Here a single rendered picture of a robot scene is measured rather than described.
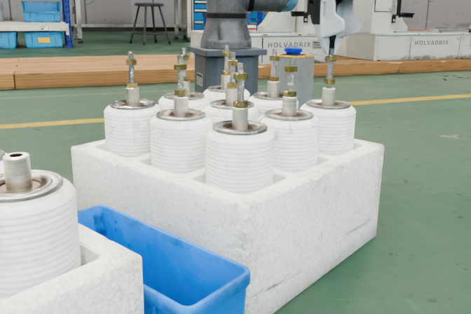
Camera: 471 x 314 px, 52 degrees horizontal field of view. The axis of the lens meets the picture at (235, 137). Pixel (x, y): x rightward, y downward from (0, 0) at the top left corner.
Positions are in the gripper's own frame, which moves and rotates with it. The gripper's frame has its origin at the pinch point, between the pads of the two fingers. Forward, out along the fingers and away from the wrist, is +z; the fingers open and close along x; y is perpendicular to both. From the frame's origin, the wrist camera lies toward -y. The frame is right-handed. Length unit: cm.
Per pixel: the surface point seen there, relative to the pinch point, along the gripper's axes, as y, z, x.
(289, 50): -21.2, 2.7, 10.2
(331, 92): 2.0, 7.7, -0.3
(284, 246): 13.9, 25.5, -20.2
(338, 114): 5.2, 10.7, -1.9
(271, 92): -9.9, 9.0, -3.7
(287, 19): -189, 0, 156
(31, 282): 19, 17, -54
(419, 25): -395, 13, 603
